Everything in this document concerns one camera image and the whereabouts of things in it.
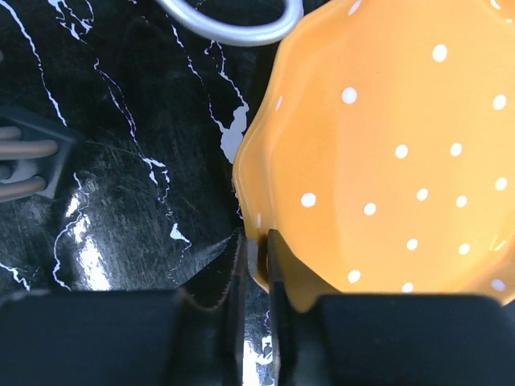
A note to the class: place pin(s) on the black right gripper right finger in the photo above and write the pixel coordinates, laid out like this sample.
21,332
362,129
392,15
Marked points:
323,337

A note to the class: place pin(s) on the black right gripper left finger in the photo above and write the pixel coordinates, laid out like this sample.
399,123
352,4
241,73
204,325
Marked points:
191,335

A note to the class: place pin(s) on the silver wire dish rack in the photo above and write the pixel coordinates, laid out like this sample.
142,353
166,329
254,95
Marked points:
14,148

